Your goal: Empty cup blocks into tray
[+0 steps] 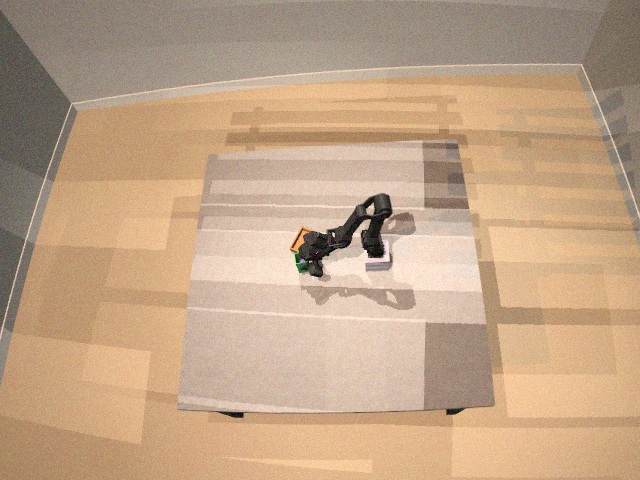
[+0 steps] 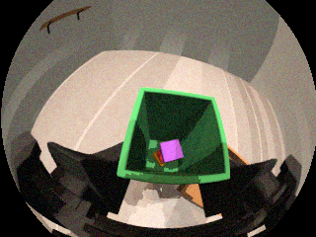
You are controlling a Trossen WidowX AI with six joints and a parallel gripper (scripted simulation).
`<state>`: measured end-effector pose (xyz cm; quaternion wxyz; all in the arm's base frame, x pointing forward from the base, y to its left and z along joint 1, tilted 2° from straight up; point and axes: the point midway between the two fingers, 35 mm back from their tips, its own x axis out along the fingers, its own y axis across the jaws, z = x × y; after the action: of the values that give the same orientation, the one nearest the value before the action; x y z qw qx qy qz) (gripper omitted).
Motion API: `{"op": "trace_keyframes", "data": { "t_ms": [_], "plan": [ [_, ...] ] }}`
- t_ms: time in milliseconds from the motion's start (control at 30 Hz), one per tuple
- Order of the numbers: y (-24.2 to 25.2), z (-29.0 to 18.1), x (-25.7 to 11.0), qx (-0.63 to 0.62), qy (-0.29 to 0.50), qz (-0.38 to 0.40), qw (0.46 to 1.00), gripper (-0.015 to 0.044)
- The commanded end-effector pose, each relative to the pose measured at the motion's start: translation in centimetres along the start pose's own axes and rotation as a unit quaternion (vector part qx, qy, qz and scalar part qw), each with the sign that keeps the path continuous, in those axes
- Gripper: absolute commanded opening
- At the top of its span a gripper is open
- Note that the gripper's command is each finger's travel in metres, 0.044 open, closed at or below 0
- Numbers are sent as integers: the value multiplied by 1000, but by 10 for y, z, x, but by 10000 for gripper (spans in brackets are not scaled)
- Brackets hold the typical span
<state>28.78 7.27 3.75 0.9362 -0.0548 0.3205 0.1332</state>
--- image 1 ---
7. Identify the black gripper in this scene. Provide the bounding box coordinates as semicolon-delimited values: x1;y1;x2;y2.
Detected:
300;233;329;278

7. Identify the orange shallow tray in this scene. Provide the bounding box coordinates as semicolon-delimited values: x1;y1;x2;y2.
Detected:
290;226;313;253

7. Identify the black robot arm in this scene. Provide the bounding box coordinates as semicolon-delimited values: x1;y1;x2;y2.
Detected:
298;193;392;261

